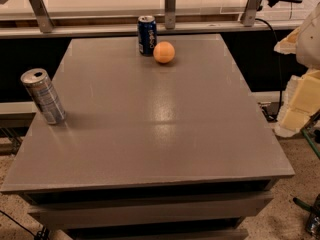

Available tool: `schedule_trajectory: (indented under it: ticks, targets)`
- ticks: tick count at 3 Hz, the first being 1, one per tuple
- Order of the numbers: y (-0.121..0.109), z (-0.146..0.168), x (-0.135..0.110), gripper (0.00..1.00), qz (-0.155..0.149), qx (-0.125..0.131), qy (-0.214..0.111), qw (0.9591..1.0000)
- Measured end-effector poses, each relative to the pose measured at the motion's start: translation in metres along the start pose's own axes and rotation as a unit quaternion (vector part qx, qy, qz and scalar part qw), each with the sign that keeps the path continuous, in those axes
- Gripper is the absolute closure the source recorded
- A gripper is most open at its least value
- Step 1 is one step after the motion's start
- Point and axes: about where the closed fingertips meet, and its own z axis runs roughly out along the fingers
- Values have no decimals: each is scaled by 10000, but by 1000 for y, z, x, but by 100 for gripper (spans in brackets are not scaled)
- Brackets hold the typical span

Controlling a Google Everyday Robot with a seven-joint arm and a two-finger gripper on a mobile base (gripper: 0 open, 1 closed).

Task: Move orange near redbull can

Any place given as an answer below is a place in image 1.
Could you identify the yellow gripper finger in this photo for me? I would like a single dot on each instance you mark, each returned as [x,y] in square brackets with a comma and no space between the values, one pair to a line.
[288,44]
[301,102]

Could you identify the orange fruit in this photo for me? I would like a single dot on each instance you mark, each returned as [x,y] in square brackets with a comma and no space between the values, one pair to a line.
[164,52]

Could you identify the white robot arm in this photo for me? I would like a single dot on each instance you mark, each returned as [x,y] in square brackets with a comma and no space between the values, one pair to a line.
[308,41]

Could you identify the blue pepsi can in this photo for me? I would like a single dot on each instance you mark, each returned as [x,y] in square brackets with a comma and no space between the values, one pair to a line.
[147,34]

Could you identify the silver redbull can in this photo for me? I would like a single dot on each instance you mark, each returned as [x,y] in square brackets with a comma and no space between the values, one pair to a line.
[40,88]

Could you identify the green metal leg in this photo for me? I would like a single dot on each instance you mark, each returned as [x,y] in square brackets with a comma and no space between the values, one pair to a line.
[311,132]

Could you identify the grey drawer cabinet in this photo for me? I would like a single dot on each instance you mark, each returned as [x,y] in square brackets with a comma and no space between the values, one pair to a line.
[148,151]

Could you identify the right metal bracket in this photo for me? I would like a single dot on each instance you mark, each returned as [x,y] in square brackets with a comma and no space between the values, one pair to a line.
[248,17]

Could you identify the metal bracket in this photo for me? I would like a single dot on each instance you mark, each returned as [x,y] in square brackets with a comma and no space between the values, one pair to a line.
[170,18]
[42,17]
[248,17]

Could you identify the middle metal bracket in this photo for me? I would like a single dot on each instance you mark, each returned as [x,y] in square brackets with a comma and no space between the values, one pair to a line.
[170,18]

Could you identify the left metal bracket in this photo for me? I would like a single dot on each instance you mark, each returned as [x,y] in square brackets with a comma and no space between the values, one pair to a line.
[42,17]

